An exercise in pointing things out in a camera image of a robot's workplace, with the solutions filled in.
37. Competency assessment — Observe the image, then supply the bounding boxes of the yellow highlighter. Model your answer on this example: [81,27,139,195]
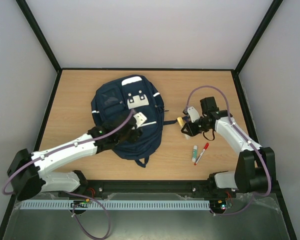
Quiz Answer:
[177,116,191,140]

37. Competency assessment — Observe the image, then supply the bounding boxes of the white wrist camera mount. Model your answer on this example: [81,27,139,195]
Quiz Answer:
[183,106,201,123]
[133,112,147,129]

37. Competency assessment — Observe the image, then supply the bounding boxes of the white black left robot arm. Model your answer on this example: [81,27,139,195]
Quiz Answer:
[2,112,147,201]

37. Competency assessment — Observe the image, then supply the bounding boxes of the black aluminium frame rail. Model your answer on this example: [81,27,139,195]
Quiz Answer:
[14,178,241,198]

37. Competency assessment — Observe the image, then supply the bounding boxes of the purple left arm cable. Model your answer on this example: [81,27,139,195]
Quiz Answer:
[2,108,138,240]

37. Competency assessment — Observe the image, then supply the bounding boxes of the red capped white marker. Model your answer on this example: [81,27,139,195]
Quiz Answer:
[194,142,210,166]

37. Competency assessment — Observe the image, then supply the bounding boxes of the light blue slotted cable duct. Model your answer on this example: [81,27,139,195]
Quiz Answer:
[20,199,210,211]

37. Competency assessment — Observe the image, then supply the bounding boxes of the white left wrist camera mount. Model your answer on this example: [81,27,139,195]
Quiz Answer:
[133,112,147,129]

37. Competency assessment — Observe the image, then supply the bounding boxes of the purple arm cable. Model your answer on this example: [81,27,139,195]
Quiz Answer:
[2,108,138,240]
[186,85,273,216]

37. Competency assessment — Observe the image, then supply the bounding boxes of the green white glue stick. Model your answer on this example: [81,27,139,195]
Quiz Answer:
[191,145,198,162]

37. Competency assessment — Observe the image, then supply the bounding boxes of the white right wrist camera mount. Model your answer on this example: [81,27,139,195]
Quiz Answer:
[183,106,201,123]

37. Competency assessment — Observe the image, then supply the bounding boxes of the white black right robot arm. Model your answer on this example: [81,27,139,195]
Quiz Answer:
[181,97,276,196]

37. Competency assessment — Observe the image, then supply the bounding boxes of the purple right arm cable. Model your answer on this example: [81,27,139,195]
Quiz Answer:
[186,85,273,216]

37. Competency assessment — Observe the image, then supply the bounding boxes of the navy blue student backpack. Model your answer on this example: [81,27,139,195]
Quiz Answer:
[91,74,177,168]

